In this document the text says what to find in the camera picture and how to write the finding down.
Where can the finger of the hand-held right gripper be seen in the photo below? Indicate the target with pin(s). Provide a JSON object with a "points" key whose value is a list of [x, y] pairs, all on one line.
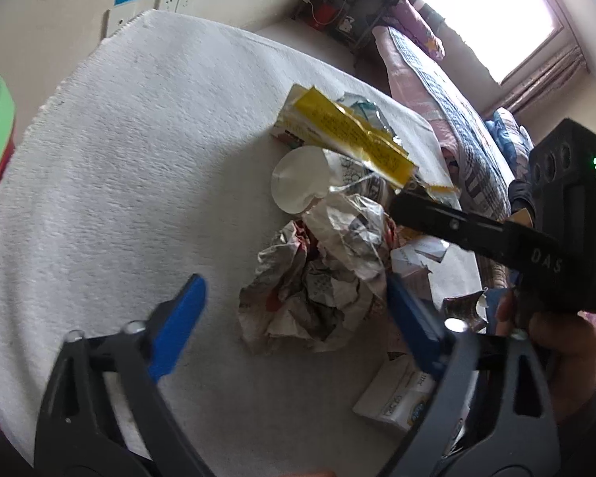
{"points": [[452, 226]]}

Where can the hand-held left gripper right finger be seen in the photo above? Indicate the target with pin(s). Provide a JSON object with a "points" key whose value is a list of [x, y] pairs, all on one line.
{"points": [[412, 323]]}

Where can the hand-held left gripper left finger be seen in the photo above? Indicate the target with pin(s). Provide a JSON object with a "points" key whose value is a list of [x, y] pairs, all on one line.
{"points": [[179, 318]]}

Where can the dark brown cigarette pack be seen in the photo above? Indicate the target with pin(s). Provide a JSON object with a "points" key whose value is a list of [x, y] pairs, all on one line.
{"points": [[464, 308]]}

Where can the white blue milk carton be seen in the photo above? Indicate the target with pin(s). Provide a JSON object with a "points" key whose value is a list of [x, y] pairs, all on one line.
{"points": [[397, 397]]}

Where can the newspaper ball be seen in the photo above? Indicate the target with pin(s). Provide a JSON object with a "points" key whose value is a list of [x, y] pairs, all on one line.
{"points": [[323, 278]]}

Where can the yellow snack wrapper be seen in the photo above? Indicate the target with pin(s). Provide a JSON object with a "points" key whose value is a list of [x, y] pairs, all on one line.
{"points": [[347, 129]]}

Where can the person's right forearm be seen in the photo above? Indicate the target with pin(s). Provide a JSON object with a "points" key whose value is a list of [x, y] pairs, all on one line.
{"points": [[593, 397]]}

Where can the person's right hand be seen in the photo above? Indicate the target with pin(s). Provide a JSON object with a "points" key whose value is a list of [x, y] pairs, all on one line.
{"points": [[566, 353]]}

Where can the pale pink paper box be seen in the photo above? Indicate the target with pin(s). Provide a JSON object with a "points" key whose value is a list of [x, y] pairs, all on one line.
{"points": [[417, 258]]}

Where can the dark clothing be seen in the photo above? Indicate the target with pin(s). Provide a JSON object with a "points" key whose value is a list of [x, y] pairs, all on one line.
{"points": [[519, 196]]}

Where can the blue floral pillow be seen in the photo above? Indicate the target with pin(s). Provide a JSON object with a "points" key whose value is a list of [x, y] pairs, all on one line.
{"points": [[506, 131]]}

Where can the bed with plaid quilt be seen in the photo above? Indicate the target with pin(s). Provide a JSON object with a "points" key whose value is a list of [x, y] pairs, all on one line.
{"points": [[457, 109]]}

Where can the patterned curtain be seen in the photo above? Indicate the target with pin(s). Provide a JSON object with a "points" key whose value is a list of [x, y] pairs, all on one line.
{"points": [[541, 79]]}

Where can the silver foil wrapper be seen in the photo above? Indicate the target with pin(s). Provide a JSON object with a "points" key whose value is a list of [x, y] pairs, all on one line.
{"points": [[365, 109]]}

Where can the white paper cup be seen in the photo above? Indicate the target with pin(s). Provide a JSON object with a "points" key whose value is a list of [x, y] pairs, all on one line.
{"points": [[300, 179]]}

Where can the cream drink carton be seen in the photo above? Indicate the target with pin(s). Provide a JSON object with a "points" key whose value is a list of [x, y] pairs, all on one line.
{"points": [[298, 130]]}

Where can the pink pillow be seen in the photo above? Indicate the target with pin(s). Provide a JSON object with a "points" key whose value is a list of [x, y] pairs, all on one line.
{"points": [[417, 25]]}

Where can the bright window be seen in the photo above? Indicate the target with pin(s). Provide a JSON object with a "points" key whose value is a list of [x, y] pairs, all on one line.
{"points": [[486, 10]]}

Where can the small white bag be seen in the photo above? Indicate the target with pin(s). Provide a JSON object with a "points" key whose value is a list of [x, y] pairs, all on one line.
{"points": [[345, 25]]}

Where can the dark bedside shelf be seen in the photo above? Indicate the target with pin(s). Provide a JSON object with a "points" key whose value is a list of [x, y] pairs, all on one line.
{"points": [[362, 5]]}

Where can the red container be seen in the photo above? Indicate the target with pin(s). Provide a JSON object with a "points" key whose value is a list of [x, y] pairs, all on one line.
{"points": [[325, 12]]}

